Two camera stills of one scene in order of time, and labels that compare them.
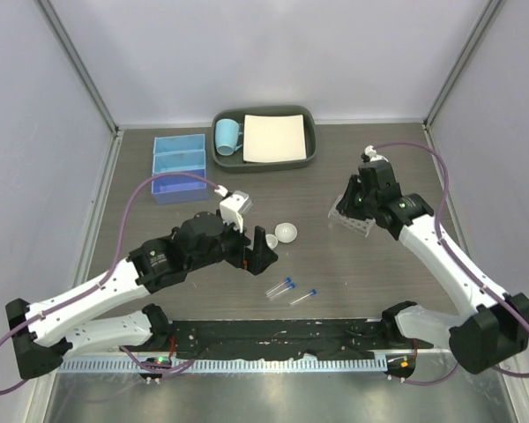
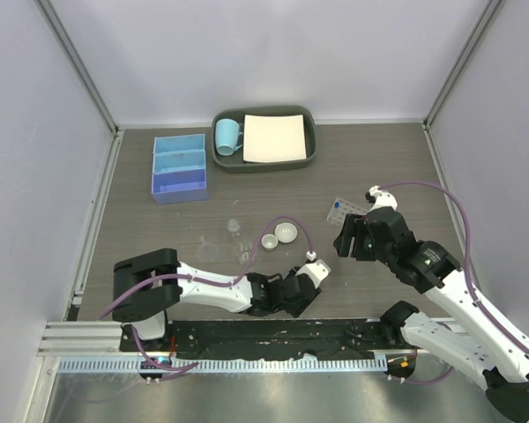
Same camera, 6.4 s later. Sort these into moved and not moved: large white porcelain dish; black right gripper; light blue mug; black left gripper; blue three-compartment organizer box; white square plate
Moved: black left gripper; black right gripper
Not moved: light blue mug; white square plate; blue three-compartment organizer box; large white porcelain dish
